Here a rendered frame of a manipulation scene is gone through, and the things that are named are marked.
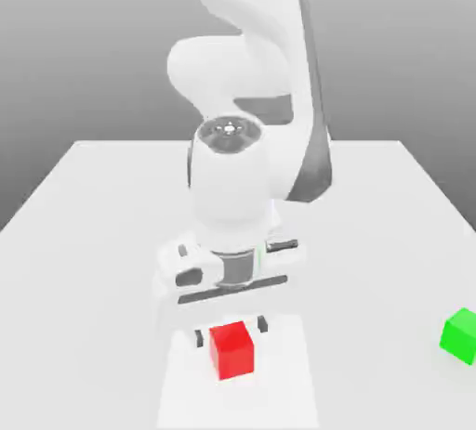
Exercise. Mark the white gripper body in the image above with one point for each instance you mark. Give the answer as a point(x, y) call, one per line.
point(238, 302)

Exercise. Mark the small red cube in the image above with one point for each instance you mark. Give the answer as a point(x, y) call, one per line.
point(231, 352)

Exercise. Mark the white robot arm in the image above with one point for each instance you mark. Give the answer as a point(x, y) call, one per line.
point(238, 185)

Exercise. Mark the small green cube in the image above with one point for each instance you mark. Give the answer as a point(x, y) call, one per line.
point(459, 337)

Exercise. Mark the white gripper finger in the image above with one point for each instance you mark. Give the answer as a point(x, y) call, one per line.
point(262, 323)
point(199, 339)

